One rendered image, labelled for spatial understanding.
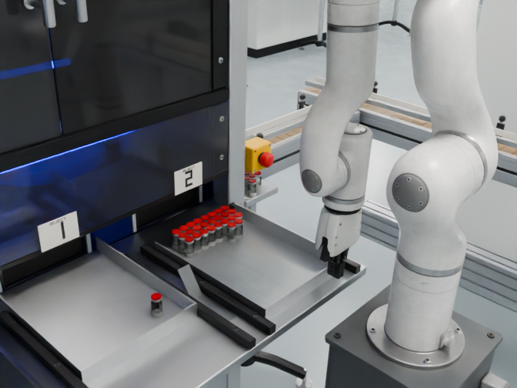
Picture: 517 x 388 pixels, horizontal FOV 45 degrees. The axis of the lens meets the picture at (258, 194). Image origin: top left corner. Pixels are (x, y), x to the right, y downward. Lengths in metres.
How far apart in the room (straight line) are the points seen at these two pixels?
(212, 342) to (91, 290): 0.30
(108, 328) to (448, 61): 0.78
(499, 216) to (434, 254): 1.68
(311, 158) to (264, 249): 0.40
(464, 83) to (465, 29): 0.08
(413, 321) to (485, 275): 1.02
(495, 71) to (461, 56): 1.60
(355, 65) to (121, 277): 0.67
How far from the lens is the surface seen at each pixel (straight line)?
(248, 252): 1.43
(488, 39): 2.60
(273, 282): 1.34
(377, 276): 2.95
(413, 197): 0.99
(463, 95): 1.03
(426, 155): 1.00
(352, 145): 1.15
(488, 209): 2.79
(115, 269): 1.40
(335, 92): 1.12
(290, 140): 1.89
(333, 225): 1.22
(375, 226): 2.34
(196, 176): 1.47
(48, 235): 1.28
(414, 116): 2.11
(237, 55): 1.46
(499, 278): 2.18
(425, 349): 1.24
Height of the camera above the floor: 1.67
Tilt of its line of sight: 28 degrees down
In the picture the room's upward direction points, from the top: 2 degrees clockwise
